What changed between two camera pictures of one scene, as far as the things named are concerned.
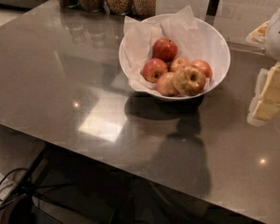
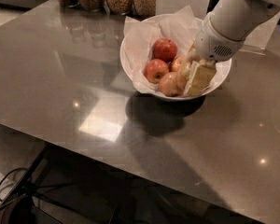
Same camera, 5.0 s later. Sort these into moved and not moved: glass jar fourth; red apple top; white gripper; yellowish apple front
Moved: white gripper
Not moved: red apple top; glass jar fourth; yellowish apple front
